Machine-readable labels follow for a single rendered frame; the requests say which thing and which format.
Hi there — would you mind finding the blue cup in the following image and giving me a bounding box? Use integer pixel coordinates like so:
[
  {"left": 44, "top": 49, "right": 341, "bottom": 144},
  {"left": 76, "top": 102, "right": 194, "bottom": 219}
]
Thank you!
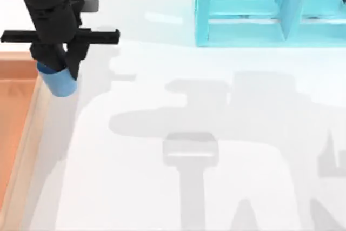
[{"left": 36, "top": 61, "right": 78, "bottom": 98}]

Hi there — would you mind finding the grey rounded box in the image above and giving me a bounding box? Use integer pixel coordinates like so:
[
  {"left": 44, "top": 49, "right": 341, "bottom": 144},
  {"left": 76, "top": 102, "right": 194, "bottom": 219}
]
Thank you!
[{"left": 69, "top": 0, "right": 99, "bottom": 13}]

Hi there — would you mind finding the shallow salmon-coloured box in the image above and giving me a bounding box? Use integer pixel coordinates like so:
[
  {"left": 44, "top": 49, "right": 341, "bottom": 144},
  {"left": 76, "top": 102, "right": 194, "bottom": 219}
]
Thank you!
[{"left": 0, "top": 51, "right": 55, "bottom": 231}]

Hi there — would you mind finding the light blue rack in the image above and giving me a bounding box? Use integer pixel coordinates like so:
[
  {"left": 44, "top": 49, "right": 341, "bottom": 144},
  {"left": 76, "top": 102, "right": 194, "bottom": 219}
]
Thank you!
[{"left": 194, "top": 0, "right": 346, "bottom": 48}]

